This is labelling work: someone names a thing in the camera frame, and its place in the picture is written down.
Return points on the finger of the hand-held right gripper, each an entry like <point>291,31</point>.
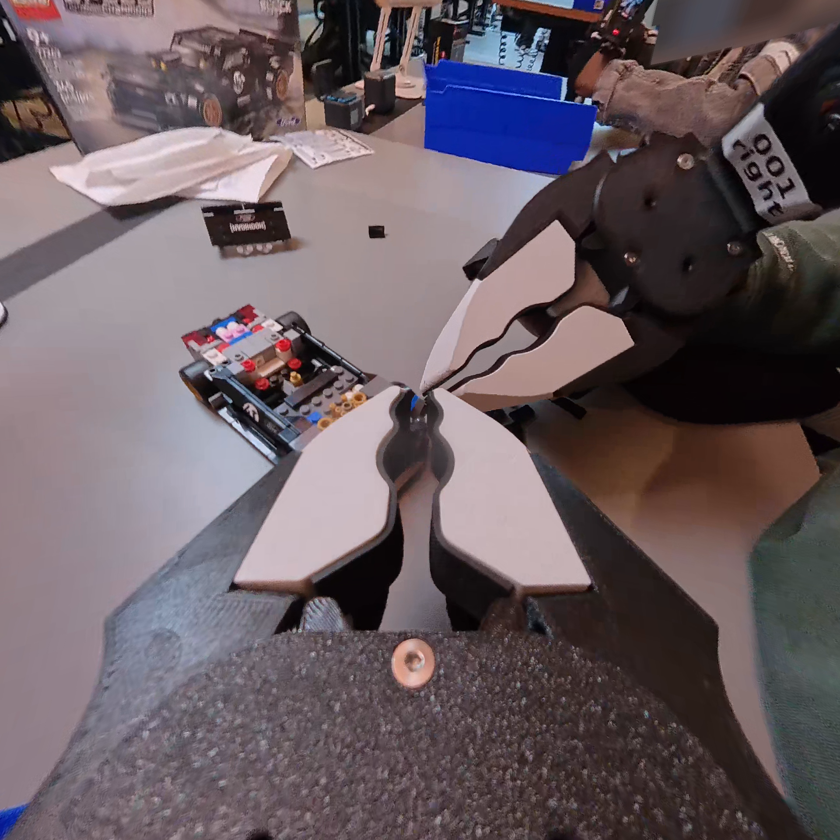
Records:
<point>564,354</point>
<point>512,282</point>

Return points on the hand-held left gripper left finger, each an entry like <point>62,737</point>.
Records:
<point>321,512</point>

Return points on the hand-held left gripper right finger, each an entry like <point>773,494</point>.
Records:
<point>505,518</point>

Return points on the black lego car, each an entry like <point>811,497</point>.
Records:
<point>262,380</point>

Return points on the another person's forearm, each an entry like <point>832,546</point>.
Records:
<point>656,98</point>

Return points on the black printed lego panel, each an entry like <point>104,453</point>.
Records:
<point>246,226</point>

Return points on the lego set box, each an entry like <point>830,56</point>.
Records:
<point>164,65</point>

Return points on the blue plastic bin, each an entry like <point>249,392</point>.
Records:
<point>505,131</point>
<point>492,72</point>

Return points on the small black box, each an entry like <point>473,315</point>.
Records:
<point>380,92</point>
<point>342,111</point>

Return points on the white printed paper sheet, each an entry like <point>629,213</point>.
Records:
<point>321,148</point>

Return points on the person's green sweater torso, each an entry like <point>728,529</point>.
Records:
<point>800,623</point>

